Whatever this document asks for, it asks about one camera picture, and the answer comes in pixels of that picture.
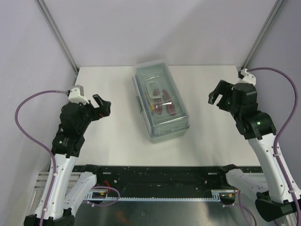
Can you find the grey slotted cable duct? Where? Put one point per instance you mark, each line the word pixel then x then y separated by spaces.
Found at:
pixel 213 196

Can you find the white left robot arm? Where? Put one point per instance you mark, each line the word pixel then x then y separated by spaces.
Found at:
pixel 58 206

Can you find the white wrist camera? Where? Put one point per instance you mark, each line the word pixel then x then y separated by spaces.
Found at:
pixel 76 95
pixel 246 77

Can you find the right aluminium frame post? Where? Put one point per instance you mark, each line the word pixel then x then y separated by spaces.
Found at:
pixel 269 22

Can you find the yellow handle screwdriver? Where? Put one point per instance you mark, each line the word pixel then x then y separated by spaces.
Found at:
pixel 152 107

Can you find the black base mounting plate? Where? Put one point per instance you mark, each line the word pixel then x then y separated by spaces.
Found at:
pixel 138 181

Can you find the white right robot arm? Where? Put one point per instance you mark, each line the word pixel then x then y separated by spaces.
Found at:
pixel 280 196

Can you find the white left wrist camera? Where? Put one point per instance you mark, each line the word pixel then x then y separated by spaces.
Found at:
pixel 76 95

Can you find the green plastic tool box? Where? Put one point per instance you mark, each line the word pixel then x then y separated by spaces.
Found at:
pixel 156 75

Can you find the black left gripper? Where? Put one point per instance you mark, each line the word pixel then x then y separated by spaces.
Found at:
pixel 103 110

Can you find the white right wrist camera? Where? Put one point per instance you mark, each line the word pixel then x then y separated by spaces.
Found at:
pixel 246 77

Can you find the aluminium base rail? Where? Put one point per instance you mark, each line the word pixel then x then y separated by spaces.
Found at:
pixel 43 176

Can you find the left aluminium frame post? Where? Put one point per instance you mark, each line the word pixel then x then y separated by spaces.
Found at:
pixel 56 33

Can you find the red and black pliers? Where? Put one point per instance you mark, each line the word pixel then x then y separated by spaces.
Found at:
pixel 162 99

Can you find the aluminium frame post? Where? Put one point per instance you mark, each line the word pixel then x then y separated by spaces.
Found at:
pixel 56 33
pixel 269 22

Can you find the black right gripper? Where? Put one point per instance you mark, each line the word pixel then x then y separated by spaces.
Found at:
pixel 224 88

